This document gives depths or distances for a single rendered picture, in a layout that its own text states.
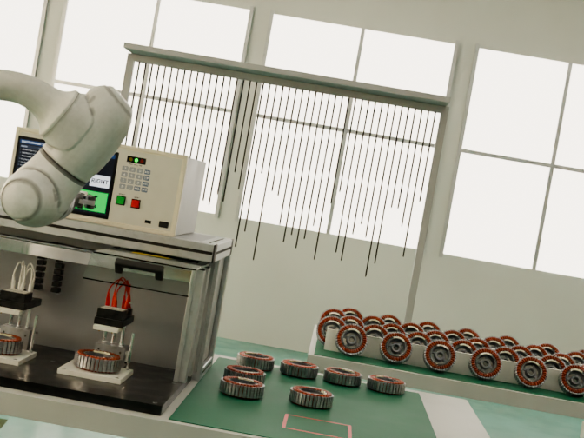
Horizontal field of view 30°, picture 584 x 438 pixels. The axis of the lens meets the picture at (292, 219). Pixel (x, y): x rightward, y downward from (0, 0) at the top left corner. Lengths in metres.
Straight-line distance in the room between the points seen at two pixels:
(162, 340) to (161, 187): 0.41
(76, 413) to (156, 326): 0.53
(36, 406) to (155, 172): 0.67
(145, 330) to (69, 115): 1.05
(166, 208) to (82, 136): 0.81
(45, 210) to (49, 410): 0.62
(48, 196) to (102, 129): 0.15
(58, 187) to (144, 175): 0.79
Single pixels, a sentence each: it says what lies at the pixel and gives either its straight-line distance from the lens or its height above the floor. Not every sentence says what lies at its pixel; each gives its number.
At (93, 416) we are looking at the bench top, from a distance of 2.40.
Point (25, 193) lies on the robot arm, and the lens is 1.93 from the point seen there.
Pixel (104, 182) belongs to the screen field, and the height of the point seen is 1.22.
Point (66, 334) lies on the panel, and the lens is 2.92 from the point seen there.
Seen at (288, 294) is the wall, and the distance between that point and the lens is 9.00.
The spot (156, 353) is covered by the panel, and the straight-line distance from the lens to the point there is 2.87.
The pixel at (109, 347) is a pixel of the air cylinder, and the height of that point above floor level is 0.82.
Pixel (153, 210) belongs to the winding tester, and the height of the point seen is 1.17.
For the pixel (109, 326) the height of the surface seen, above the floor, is 0.88.
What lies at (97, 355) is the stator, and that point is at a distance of 2.68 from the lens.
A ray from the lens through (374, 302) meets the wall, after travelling 9.00.
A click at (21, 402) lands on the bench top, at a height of 0.73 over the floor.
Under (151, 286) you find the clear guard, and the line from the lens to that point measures 2.45.
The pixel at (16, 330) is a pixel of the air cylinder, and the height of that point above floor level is 0.82.
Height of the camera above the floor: 1.27
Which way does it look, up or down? 1 degrees down
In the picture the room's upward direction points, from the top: 10 degrees clockwise
